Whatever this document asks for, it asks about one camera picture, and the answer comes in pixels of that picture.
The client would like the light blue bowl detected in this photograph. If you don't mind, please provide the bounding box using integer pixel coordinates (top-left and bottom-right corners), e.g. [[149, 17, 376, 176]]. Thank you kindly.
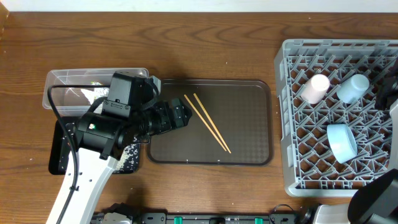
[[326, 124, 358, 164]]

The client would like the grey dishwasher rack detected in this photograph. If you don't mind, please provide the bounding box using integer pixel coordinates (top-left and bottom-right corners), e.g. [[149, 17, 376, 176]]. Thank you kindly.
[[274, 39, 398, 198]]

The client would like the light blue cup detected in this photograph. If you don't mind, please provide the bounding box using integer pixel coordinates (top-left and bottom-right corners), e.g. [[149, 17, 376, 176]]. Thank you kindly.
[[336, 74, 370, 104]]

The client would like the black tray bin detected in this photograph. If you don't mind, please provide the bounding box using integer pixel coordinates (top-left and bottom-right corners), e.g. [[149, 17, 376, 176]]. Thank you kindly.
[[49, 112, 150, 175]]

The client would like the pink cup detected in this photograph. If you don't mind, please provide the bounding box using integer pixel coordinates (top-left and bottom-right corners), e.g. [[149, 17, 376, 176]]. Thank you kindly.
[[300, 74, 330, 104]]

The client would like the white rice pile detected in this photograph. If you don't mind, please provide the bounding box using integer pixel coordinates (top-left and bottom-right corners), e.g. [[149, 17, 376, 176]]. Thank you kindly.
[[62, 124, 140, 172]]

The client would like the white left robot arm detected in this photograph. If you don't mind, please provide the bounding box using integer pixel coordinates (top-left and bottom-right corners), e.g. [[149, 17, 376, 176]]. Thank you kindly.
[[47, 71, 192, 223]]

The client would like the wooden chopstick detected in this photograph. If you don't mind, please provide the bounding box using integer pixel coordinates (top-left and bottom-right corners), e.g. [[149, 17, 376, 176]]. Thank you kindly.
[[193, 93, 231, 154], [184, 95, 227, 151]]

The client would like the white paper napkin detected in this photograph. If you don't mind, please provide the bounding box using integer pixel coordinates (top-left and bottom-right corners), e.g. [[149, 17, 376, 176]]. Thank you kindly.
[[81, 89, 96, 105]]

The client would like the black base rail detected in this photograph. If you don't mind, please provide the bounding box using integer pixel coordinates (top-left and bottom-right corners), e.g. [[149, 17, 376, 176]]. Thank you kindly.
[[90, 203, 313, 224]]

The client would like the clear plastic bin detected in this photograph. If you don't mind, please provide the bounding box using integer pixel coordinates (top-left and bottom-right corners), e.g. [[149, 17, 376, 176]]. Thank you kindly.
[[42, 68, 149, 116]]

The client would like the brown serving tray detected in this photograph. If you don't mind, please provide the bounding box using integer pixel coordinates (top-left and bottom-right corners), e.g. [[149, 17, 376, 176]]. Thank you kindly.
[[147, 79, 274, 166]]

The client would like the foil snack wrapper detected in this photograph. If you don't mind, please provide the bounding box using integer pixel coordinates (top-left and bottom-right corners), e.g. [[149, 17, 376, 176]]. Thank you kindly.
[[87, 88, 109, 105]]

